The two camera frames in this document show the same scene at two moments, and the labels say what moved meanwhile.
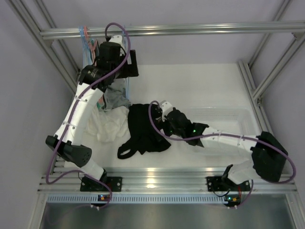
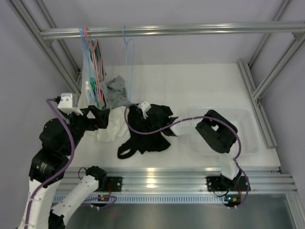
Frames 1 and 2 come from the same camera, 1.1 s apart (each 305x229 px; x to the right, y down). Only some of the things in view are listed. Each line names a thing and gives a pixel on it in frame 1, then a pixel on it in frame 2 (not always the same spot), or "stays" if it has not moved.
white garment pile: [110, 125] stays
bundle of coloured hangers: [90, 51] stays
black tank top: [143, 137] stays
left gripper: [130, 70] → [101, 119]
